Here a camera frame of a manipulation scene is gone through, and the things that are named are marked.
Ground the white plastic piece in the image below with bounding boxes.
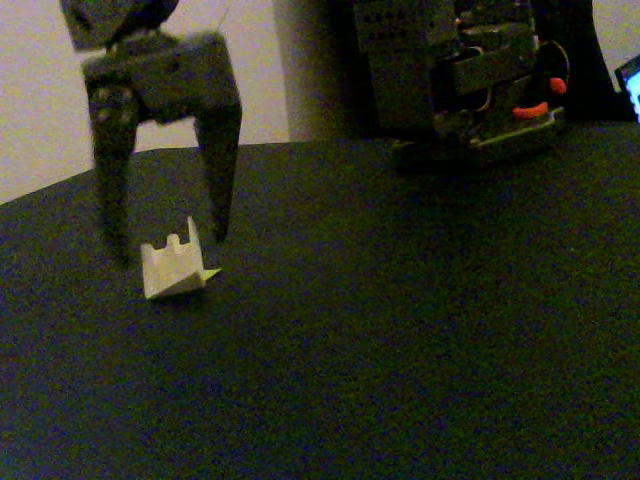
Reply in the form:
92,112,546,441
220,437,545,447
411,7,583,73
140,215,207,301

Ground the dark blue desk mat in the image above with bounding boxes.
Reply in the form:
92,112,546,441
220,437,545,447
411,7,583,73
0,119,640,480

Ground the laptop screen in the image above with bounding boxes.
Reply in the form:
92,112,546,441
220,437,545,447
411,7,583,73
614,53,640,124

